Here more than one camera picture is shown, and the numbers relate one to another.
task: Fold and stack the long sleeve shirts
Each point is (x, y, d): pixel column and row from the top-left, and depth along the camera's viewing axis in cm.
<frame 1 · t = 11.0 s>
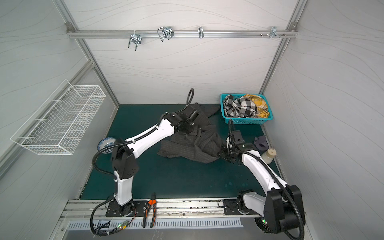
left hand: (197, 128, 85), fingers open
right hand: (221, 151, 85), fingers open
grey pinstriped long sleeve shirt: (205, 148, 91), point 6 cm above the table
teal plastic basket: (254, 120, 104), point 7 cm above the table
yellow patterned shirt: (262, 109, 106), point 10 cm above the table
black white checked shirt: (240, 107, 104), point 13 cm above the table
dark purple plastic object: (261, 143, 94), point 5 cm above the table

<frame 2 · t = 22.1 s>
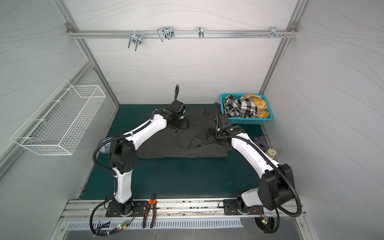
left hand: (187, 123, 91), fingers open
right hand: (211, 133, 84), fingers open
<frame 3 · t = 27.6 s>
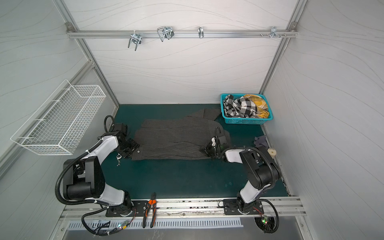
left hand: (138, 147, 91), fingers open
right hand: (201, 146, 93), fingers closed
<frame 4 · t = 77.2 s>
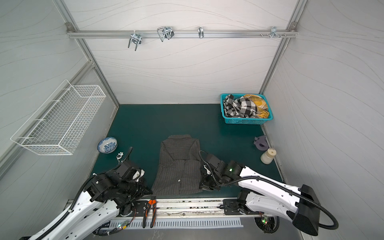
left hand: (154, 191, 69), fingers closed
right hand: (200, 183, 72), fingers closed
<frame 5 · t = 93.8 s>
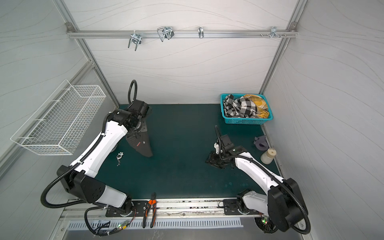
left hand: (141, 125, 78), fingers closed
right hand: (209, 158, 83), fingers open
